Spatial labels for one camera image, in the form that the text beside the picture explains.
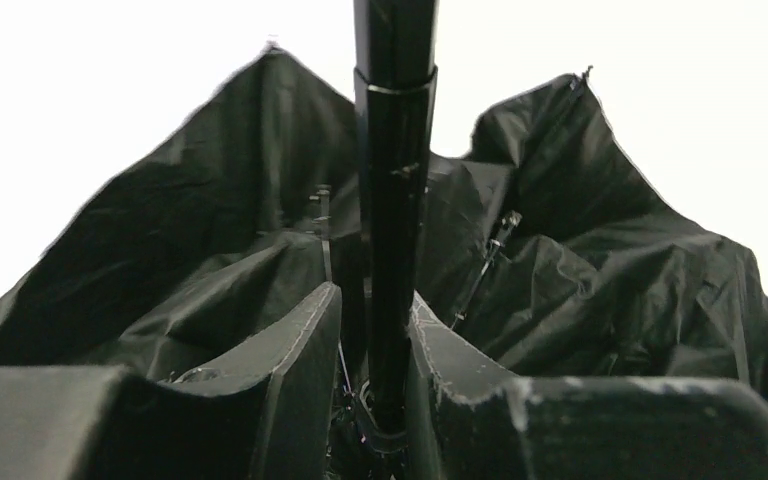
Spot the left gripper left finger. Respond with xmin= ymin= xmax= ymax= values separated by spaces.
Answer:
xmin=0 ymin=282 xmax=342 ymax=479

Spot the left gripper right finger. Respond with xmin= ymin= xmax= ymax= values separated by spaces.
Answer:
xmin=406 ymin=298 xmax=768 ymax=479

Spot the lavender folding umbrella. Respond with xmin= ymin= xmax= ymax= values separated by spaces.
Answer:
xmin=0 ymin=0 xmax=768 ymax=480

